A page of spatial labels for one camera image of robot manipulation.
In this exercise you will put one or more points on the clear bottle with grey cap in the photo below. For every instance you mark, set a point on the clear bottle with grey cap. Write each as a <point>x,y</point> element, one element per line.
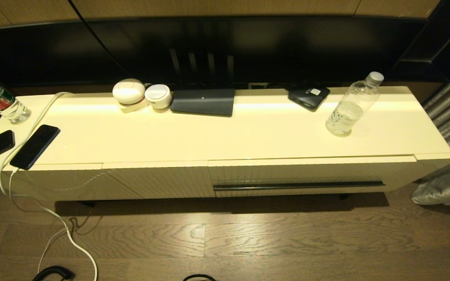
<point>350,111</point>

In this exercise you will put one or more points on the water bottle with green-red label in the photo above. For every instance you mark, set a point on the water bottle with green-red label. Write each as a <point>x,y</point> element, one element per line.
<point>2,103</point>

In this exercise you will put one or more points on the white round jar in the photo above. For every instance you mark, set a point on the white round jar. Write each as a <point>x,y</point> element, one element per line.
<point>158,95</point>

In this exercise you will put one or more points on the black box with white sticker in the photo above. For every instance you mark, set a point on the black box with white sticker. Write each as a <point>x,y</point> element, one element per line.
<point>307,99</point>

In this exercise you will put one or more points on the white oval speaker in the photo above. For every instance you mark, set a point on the white oval speaker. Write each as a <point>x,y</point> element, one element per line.
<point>128,91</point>

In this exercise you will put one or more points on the black flat television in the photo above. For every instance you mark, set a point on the black flat television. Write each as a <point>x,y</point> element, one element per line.
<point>248,47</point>

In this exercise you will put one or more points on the black smartphone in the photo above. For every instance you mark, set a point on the black smartphone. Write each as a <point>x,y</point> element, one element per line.
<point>35,146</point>

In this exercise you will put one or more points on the wall socket plate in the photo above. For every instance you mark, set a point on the wall socket plate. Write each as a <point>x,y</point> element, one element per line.
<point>257,85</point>

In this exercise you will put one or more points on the dark wooden wall frame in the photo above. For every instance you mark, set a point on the dark wooden wall frame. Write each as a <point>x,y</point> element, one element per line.
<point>443,39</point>

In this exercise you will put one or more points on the dark grey flat router box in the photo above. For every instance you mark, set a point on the dark grey flat router box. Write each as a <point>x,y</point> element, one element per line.
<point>203,101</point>

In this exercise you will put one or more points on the cream ribbed cabinet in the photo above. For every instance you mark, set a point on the cream ribbed cabinet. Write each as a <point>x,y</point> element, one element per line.
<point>248,132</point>

